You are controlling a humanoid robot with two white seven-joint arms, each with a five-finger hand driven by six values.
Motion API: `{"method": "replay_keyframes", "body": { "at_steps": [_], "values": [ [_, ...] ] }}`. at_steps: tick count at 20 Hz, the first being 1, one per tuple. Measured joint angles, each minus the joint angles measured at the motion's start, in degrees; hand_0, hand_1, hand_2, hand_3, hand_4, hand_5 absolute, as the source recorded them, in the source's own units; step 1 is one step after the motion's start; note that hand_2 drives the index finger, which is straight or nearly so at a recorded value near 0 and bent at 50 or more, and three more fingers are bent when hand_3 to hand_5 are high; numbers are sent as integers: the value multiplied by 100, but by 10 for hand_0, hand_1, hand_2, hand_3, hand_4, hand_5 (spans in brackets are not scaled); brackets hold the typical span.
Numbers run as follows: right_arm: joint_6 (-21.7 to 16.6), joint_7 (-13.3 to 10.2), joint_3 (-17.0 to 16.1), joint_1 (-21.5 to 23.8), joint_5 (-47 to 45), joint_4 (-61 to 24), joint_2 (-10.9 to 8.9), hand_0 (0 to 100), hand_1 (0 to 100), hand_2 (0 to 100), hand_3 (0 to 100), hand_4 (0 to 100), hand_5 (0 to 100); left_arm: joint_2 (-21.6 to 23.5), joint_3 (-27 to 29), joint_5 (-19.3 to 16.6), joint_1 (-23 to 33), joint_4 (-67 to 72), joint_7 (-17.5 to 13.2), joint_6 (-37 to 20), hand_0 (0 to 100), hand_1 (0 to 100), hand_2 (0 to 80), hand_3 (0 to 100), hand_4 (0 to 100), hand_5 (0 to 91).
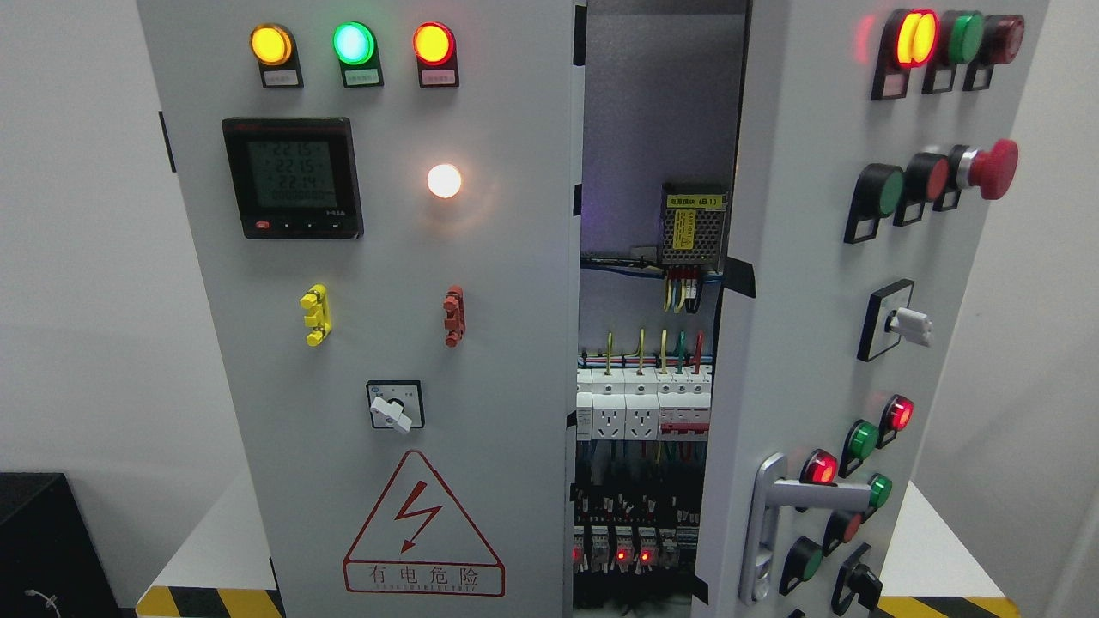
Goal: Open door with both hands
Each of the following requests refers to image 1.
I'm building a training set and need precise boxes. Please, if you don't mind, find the grey cabinet door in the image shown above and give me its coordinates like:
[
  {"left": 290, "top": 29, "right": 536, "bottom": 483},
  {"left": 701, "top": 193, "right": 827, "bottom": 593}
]
[
  {"left": 137, "top": 1, "right": 587, "bottom": 617},
  {"left": 691, "top": 1, "right": 1048, "bottom": 617}
]

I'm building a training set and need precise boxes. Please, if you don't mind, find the red terminal connector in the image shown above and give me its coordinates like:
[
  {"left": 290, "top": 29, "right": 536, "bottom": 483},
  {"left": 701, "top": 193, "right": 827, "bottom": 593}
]
[{"left": 442, "top": 285, "right": 466, "bottom": 347}]

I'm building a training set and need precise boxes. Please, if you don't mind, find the white socket breaker row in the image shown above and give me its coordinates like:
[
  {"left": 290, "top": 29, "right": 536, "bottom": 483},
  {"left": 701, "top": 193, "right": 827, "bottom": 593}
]
[{"left": 574, "top": 365, "right": 712, "bottom": 442}]

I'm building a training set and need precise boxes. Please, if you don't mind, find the white glowing indicator lamp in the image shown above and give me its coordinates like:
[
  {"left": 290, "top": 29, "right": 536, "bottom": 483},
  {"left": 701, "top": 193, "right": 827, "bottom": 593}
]
[{"left": 425, "top": 163, "right": 463, "bottom": 199}]

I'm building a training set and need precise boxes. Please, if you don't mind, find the metal mesh power supply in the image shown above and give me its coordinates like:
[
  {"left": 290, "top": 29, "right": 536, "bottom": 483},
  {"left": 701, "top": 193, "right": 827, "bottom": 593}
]
[{"left": 659, "top": 181, "right": 729, "bottom": 269}]

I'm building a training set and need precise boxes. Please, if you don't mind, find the yellow terminal connector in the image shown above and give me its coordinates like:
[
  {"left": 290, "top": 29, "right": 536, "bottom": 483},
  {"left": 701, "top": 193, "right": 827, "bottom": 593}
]
[{"left": 299, "top": 284, "right": 332, "bottom": 347}]

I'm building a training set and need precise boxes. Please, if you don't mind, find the lower relay terminal row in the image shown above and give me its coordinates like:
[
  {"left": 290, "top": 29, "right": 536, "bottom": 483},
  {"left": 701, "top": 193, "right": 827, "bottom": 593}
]
[{"left": 571, "top": 484, "right": 701, "bottom": 575}]

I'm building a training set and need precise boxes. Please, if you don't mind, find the red electric warning sticker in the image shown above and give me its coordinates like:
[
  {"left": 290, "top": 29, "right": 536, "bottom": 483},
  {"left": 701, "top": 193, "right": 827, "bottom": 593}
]
[{"left": 343, "top": 450, "right": 506, "bottom": 597}]

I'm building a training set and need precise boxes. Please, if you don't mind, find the black digital power meter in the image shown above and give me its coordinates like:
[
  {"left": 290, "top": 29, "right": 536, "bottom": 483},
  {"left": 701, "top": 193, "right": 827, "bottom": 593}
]
[{"left": 222, "top": 117, "right": 362, "bottom": 239}]

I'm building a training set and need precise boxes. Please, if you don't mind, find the red indicator lamp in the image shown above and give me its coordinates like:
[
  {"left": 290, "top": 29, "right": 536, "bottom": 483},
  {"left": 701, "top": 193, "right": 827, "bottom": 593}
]
[{"left": 412, "top": 22, "right": 455, "bottom": 66}]

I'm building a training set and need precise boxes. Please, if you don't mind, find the green indicator lamp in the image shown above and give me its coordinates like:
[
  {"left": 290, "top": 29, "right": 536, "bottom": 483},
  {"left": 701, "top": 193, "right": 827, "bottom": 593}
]
[{"left": 332, "top": 21, "right": 376, "bottom": 66}]

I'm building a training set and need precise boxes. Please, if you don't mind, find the yellow indicator lamp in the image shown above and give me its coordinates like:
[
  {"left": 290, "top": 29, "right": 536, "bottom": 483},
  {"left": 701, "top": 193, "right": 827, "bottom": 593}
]
[{"left": 249, "top": 23, "right": 295, "bottom": 67}]

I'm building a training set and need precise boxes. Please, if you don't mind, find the red mushroom emergency button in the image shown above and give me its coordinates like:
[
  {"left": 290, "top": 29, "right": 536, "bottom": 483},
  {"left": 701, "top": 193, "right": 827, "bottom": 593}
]
[{"left": 950, "top": 137, "right": 1019, "bottom": 201}]

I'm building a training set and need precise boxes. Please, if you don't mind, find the black box lower left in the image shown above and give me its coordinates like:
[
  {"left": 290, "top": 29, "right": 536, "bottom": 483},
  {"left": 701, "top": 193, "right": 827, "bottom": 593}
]
[{"left": 1, "top": 472, "right": 120, "bottom": 617}]

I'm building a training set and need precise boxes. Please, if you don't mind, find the white rotary selector switch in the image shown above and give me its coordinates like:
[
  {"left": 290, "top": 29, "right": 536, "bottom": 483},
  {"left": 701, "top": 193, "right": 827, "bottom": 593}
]
[{"left": 366, "top": 379, "right": 425, "bottom": 434}]

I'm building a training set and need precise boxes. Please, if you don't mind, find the silver door handle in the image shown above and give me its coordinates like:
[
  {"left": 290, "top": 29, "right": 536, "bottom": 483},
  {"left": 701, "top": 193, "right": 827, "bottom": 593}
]
[{"left": 739, "top": 452, "right": 872, "bottom": 606}]

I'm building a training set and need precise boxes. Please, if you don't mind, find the white selector switch right door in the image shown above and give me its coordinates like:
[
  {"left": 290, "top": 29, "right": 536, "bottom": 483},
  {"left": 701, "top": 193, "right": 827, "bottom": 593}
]
[{"left": 857, "top": 278, "right": 933, "bottom": 361}]

